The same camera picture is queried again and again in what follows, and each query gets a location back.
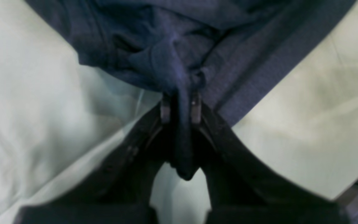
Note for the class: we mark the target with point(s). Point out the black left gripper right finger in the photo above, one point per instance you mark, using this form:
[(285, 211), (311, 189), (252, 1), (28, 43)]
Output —
[(244, 190)]

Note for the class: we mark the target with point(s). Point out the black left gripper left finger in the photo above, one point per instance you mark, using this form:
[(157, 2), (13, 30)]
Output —
[(118, 190)]

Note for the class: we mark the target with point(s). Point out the light green table cloth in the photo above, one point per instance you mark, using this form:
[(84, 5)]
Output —
[(58, 118)]

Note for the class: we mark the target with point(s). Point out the dark navy T-shirt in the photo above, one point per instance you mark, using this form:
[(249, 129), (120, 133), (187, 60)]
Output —
[(231, 52)]

